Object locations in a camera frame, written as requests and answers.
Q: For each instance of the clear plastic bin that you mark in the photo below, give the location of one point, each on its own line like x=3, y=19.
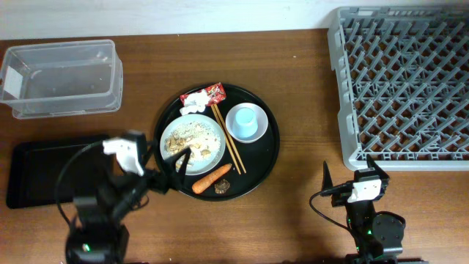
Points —
x=62, y=79

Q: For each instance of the black rectangular tray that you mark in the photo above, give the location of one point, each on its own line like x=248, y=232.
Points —
x=35, y=168

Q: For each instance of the wooden chopstick left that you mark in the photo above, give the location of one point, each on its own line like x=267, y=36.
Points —
x=218, y=119

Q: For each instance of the round black serving tray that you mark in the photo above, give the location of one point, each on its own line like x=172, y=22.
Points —
x=259, y=157

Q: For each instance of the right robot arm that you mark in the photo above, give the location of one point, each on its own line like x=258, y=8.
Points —
x=377, y=235

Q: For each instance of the grey dishwasher rack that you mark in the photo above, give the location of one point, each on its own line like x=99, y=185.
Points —
x=402, y=76

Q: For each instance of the wooden chopstick right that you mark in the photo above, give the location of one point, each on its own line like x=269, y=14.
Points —
x=233, y=149

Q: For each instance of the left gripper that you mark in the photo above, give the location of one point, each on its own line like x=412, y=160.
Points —
x=158, y=185

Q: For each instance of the pale grey plate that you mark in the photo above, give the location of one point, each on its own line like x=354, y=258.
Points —
x=195, y=118

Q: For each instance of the brown mushroom piece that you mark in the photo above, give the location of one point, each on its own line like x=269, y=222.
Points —
x=222, y=186

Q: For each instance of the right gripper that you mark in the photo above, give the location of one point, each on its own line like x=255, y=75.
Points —
x=339, y=199

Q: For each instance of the light blue cup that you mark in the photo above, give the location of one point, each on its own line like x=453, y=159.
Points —
x=245, y=123

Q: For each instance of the red snack wrapper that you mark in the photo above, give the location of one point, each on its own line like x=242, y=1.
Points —
x=216, y=93

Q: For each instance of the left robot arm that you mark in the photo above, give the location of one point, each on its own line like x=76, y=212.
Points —
x=96, y=232

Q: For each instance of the white tissue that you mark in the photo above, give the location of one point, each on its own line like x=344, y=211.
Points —
x=194, y=102

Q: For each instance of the white small bowl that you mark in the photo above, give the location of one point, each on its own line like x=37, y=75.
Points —
x=261, y=117

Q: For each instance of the wooden chopstick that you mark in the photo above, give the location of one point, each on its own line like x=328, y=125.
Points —
x=233, y=149
x=218, y=119

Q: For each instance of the rice and food scraps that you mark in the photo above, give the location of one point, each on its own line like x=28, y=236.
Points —
x=202, y=139

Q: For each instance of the orange carrot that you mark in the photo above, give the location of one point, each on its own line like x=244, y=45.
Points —
x=204, y=183

